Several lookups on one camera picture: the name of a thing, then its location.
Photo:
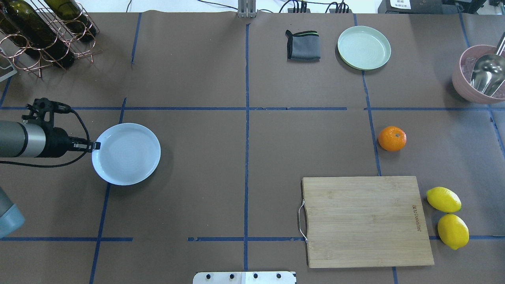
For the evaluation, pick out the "aluminium frame post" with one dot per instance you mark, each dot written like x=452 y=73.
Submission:
x=247 y=9

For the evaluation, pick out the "metal scoop in bowl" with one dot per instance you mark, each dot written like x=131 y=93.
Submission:
x=488 y=73

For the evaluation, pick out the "upper yellow lemon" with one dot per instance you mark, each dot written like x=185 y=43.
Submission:
x=444 y=199

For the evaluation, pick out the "orange fruit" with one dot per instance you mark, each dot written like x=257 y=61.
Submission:
x=392 y=138

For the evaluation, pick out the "folded dark grey cloth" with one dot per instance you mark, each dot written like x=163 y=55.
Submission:
x=303 y=46

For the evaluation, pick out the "white camera stand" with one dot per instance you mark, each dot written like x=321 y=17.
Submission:
x=246 y=277

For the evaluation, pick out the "wooden cutting board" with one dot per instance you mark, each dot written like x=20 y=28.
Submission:
x=370 y=221

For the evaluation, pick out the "pale green plate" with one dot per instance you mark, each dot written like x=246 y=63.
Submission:
x=364 y=48

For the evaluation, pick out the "back brown wine bottle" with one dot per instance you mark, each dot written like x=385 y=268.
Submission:
x=74 y=18

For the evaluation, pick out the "pink bowl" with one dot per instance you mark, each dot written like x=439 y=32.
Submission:
x=462 y=74

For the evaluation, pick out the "light blue plate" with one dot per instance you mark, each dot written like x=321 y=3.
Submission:
x=128 y=154

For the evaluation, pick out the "copper wire bottle rack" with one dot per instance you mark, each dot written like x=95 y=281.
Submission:
x=17 y=52

